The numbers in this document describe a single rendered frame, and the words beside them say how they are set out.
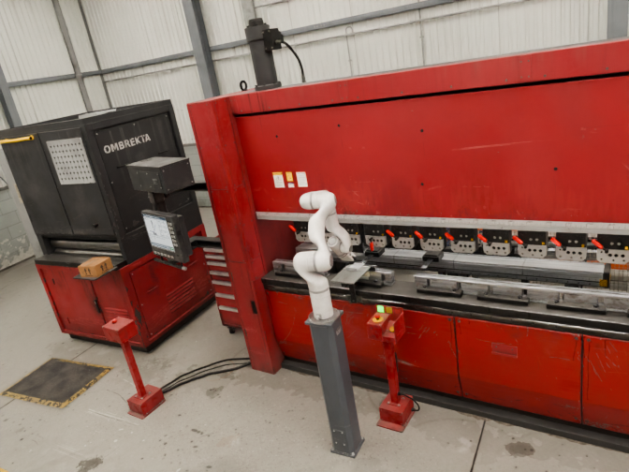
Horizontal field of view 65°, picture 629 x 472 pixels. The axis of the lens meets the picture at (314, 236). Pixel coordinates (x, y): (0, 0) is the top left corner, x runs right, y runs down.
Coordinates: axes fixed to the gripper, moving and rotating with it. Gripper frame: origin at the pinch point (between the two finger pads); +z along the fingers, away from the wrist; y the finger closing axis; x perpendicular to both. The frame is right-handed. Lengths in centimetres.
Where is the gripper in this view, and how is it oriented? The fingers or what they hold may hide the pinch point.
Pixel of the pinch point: (351, 261)
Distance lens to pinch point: 354.6
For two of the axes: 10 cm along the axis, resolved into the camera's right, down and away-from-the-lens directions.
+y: -8.3, -0.5, 5.5
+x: -3.0, 8.8, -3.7
